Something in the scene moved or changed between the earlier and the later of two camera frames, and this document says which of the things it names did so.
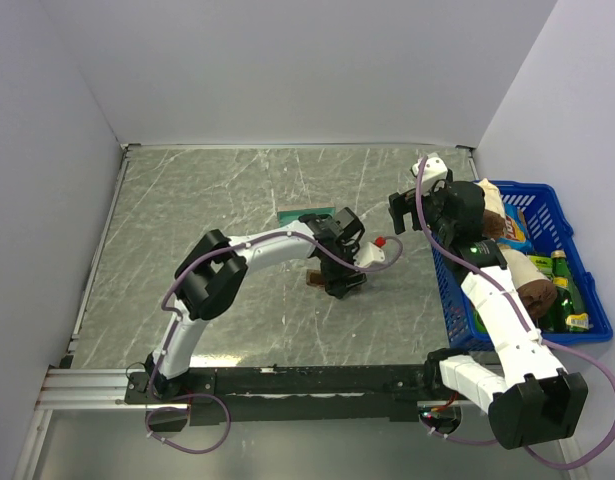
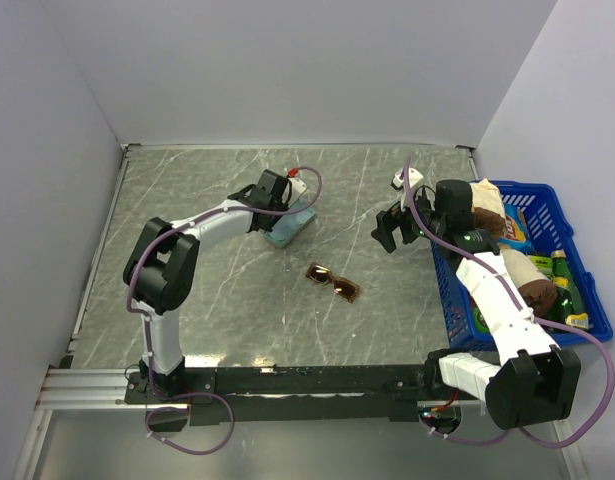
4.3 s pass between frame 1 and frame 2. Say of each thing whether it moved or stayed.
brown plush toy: stayed
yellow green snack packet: stayed
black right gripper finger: moved
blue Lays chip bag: stayed
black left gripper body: moved
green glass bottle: stayed
